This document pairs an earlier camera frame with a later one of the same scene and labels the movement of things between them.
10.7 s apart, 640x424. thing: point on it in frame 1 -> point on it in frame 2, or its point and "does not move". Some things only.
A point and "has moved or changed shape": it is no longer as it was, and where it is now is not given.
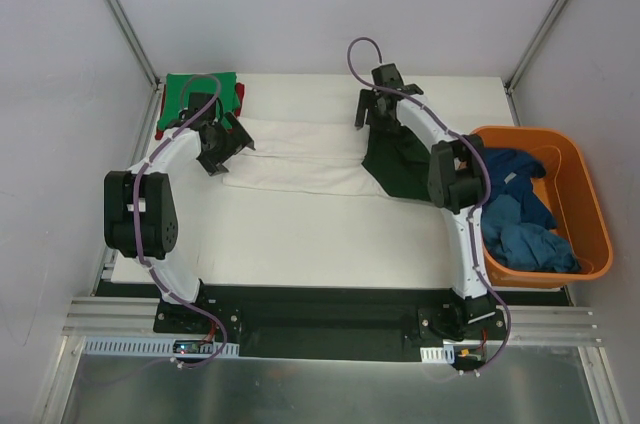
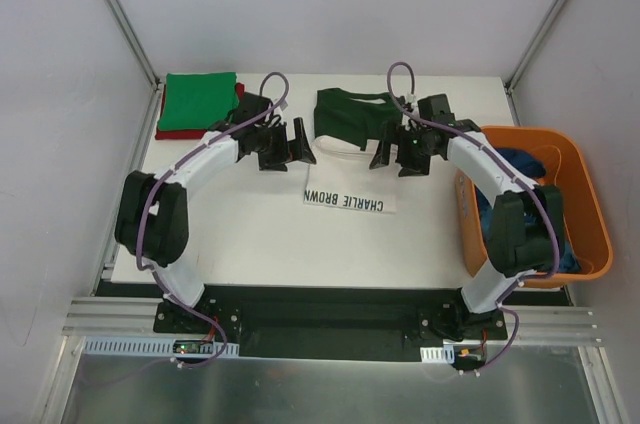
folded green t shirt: [178, 87] does not move
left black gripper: [226, 145] -> [276, 145]
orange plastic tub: [569, 191] does not move
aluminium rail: [108, 316] does not move
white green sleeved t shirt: [296, 155] has moved or changed shape
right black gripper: [376, 97] -> [408, 149]
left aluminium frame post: [113, 3] does not move
